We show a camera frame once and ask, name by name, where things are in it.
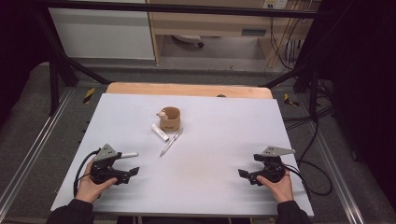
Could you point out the person's right hand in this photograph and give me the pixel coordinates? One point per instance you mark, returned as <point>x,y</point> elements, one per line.
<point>281,190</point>

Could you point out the white cabinet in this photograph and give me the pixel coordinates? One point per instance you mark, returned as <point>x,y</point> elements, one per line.
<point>102,34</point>

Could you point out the aluminium floor rail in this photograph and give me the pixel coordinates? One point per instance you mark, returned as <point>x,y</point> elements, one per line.
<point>31,155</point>
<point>342,183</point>

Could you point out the black frame bar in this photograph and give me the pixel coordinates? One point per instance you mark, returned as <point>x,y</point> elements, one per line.
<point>186,8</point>

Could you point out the white wall socket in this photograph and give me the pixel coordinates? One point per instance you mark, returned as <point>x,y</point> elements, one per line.
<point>275,3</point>

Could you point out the person's left hand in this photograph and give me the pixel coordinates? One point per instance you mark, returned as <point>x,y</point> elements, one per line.
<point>88,188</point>

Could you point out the wooden table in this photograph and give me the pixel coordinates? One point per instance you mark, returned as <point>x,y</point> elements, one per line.
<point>186,89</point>

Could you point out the light wooden desk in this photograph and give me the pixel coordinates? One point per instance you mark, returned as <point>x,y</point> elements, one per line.
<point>211,23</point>

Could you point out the white tube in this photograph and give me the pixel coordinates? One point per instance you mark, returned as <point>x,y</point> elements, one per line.
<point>159,132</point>

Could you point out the black curtain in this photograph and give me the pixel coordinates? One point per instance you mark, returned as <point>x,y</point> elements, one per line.
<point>364,77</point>
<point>15,46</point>

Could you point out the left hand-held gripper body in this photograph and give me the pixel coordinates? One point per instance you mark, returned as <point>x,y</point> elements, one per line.
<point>101,172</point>

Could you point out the black metal stand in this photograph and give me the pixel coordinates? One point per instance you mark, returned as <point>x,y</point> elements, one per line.
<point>54,81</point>
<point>306,77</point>

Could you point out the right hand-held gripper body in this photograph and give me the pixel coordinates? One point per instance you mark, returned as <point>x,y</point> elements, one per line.
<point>274,172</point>

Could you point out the white chair base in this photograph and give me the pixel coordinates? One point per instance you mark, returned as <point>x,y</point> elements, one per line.
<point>188,39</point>

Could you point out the clear pen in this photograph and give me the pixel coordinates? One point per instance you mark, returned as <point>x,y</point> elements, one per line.
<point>170,143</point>

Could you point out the tan pen holder with bear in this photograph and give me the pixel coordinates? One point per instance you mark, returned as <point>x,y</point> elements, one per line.
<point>171,122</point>

